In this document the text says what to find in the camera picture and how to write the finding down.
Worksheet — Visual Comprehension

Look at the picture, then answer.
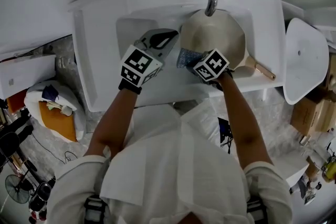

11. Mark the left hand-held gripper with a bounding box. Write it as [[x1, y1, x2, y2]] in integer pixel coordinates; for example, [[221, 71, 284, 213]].
[[120, 28, 180, 88]]

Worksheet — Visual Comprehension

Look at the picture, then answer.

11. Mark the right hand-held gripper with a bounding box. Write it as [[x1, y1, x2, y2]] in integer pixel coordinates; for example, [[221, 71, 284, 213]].
[[193, 47, 234, 90]]

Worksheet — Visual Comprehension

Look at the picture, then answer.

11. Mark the grey scrubbing sponge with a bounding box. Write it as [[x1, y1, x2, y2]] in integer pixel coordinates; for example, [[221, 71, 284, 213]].
[[176, 47, 203, 69]]

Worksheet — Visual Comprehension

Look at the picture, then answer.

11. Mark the beige frying pan wooden handle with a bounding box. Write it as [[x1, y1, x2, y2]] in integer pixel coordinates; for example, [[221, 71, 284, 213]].
[[180, 9, 276, 81]]

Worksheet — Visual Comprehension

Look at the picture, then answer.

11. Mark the person's right forearm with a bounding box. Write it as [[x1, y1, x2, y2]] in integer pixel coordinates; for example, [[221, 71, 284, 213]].
[[217, 72, 275, 167]]

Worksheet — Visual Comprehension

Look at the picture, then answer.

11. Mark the person's left forearm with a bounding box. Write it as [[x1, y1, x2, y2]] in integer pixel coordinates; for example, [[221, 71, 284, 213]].
[[83, 86, 140, 158]]

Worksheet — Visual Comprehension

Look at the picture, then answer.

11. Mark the black wristband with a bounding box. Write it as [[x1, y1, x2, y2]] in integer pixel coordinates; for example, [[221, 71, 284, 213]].
[[118, 78, 142, 94]]

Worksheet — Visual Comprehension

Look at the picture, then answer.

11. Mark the white sink vanity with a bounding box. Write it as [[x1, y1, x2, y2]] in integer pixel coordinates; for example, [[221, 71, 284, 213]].
[[67, 0, 286, 113]]

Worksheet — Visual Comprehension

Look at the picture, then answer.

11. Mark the black device with blue screen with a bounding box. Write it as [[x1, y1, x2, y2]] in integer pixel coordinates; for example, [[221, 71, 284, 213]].
[[217, 117, 234, 154]]

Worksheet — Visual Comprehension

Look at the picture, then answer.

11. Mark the navy blue cloth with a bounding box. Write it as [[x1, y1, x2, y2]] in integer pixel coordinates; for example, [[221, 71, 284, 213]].
[[41, 84, 59, 101]]

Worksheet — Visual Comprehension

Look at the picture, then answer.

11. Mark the white loose ceramic basin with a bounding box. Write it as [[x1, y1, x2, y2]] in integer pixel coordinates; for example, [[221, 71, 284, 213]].
[[282, 17, 330, 105]]

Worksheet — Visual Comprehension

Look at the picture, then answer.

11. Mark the orange board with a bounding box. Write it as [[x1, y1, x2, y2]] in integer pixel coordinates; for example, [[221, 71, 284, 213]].
[[38, 101, 78, 143]]

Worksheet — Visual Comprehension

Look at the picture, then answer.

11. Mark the large cardboard box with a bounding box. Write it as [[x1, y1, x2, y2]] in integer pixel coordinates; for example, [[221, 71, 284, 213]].
[[290, 97, 336, 136]]

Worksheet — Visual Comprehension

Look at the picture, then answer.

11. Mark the person's white shirt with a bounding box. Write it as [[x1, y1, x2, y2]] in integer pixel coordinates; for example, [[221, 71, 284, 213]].
[[46, 104, 293, 224]]

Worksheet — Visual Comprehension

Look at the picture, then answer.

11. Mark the white sack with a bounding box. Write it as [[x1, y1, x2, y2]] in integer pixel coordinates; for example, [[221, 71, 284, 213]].
[[24, 80, 87, 143]]

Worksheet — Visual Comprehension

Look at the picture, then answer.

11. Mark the long white box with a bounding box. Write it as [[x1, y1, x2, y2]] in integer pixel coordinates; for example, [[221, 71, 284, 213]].
[[0, 54, 57, 99]]

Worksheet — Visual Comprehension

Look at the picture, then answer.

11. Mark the small brown box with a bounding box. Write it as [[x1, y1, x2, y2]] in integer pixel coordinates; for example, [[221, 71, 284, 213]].
[[327, 54, 336, 87]]

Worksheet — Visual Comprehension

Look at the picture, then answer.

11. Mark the white ceramic fixture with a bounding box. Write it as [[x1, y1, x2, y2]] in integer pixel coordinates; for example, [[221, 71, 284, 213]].
[[282, 1, 336, 40]]

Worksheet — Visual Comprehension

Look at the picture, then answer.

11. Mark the white cabinet panel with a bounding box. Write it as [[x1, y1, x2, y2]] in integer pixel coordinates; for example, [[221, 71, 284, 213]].
[[275, 157, 310, 187]]

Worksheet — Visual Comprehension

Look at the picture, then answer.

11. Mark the black swivel chair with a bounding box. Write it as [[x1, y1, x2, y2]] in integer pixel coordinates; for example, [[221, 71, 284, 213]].
[[0, 110, 35, 166]]

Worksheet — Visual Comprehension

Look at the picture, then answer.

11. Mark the yellow green tool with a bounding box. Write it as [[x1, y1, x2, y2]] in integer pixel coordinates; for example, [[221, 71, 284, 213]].
[[321, 159, 336, 183]]

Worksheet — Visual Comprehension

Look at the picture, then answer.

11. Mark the black and silver appliance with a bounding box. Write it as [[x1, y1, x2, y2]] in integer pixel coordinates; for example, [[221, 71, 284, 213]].
[[28, 182, 53, 222]]

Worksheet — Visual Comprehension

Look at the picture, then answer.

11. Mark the black floor fan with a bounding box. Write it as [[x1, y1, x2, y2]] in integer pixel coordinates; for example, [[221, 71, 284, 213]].
[[5, 174, 31, 205]]

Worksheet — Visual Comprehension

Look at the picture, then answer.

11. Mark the black floor cable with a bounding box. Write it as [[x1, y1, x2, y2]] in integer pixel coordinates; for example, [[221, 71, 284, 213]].
[[31, 133, 79, 165]]

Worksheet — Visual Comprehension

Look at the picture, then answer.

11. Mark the left grey harness strap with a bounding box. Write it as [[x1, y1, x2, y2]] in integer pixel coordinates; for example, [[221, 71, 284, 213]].
[[83, 195, 108, 224]]

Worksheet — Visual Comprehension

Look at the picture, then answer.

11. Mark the grey harness strap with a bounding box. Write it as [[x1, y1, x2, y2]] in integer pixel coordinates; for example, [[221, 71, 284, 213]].
[[83, 195, 108, 224], [246, 196, 268, 224]]

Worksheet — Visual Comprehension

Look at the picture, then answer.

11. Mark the right grey harness strap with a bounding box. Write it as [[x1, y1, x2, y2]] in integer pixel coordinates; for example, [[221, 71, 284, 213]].
[[246, 196, 268, 224]]

